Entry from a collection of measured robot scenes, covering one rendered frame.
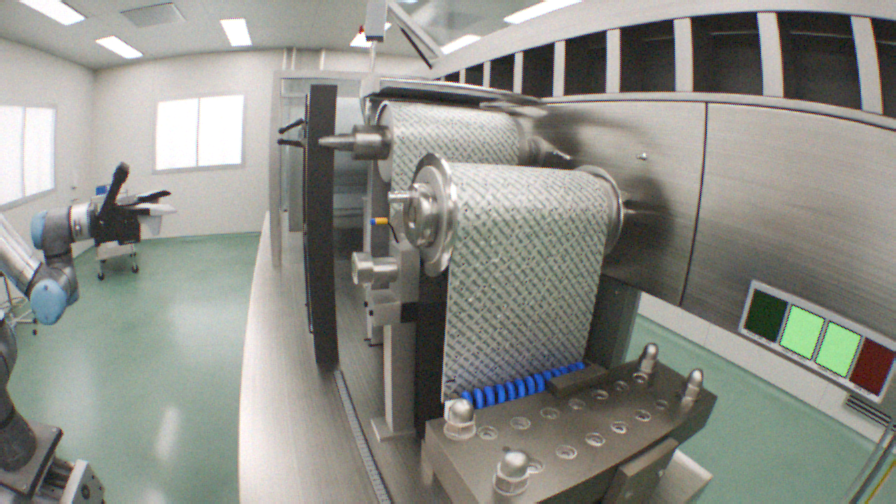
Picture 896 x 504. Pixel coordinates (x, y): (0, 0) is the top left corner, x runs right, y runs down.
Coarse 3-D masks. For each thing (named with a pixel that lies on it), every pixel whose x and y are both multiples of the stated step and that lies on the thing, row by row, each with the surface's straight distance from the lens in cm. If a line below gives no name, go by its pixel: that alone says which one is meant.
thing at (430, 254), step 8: (424, 168) 47; (432, 168) 45; (424, 176) 47; (432, 176) 45; (432, 184) 45; (440, 184) 43; (600, 184) 58; (440, 192) 43; (440, 200) 43; (608, 200) 57; (440, 208) 43; (608, 208) 56; (440, 216) 43; (608, 216) 56; (440, 224) 43; (608, 224) 57; (440, 232) 43; (608, 232) 57; (440, 240) 43; (424, 248) 48; (432, 248) 45; (440, 248) 43; (424, 256) 48; (432, 256) 45
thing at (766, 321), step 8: (760, 296) 53; (768, 296) 53; (752, 304) 54; (760, 304) 53; (768, 304) 53; (776, 304) 52; (784, 304) 52; (752, 312) 54; (760, 312) 53; (768, 312) 53; (776, 312) 53; (752, 320) 54; (760, 320) 54; (768, 320) 53; (776, 320) 53; (752, 328) 54; (760, 328) 54; (768, 328) 53; (776, 328) 53; (768, 336) 54
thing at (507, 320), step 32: (576, 256) 53; (448, 288) 44; (480, 288) 45; (512, 288) 48; (544, 288) 51; (576, 288) 55; (448, 320) 45; (480, 320) 47; (512, 320) 50; (544, 320) 53; (576, 320) 57; (448, 352) 47; (480, 352) 49; (512, 352) 52; (544, 352) 56; (576, 352) 61; (448, 384) 50; (480, 384) 52
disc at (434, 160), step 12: (432, 156) 46; (420, 168) 49; (444, 168) 42; (444, 180) 42; (456, 204) 40; (456, 216) 40; (456, 228) 40; (444, 252) 43; (420, 264) 50; (432, 264) 46; (444, 264) 43; (432, 276) 47
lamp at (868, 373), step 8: (864, 344) 51; (872, 344) 51; (864, 352) 51; (872, 352) 51; (880, 352) 51; (888, 352) 51; (864, 360) 52; (872, 360) 52; (880, 360) 52; (888, 360) 52; (856, 368) 52; (864, 368) 52; (872, 368) 52; (880, 368) 52; (888, 368) 52; (856, 376) 52; (864, 376) 52; (872, 376) 52; (880, 376) 52; (864, 384) 52; (872, 384) 52; (880, 384) 52
